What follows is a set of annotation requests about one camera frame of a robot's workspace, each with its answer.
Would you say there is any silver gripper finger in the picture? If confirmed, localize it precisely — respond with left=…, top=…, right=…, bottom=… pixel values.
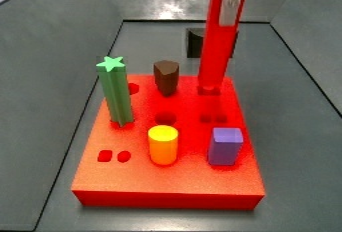
left=216, top=0, right=246, bottom=28

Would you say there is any red arch block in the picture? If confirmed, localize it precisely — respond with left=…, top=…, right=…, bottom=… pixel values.
left=198, top=0, right=245, bottom=95

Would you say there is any red foam peg board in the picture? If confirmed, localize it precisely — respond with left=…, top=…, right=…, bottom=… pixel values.
left=71, top=75, right=265, bottom=210

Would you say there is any black curved holder stand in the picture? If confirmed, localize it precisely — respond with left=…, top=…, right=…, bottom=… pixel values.
left=186, top=28, right=239, bottom=60

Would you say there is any brown pentagon peg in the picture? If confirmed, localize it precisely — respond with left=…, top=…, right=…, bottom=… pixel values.
left=154, top=60, right=179, bottom=96

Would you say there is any green star peg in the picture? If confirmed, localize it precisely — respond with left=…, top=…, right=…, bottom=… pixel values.
left=96, top=56, right=134, bottom=126

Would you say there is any purple square peg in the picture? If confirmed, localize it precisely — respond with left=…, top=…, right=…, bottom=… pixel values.
left=208, top=128, right=243, bottom=166

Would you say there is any yellow cylinder peg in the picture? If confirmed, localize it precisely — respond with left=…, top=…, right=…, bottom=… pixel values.
left=148, top=125, right=179, bottom=165

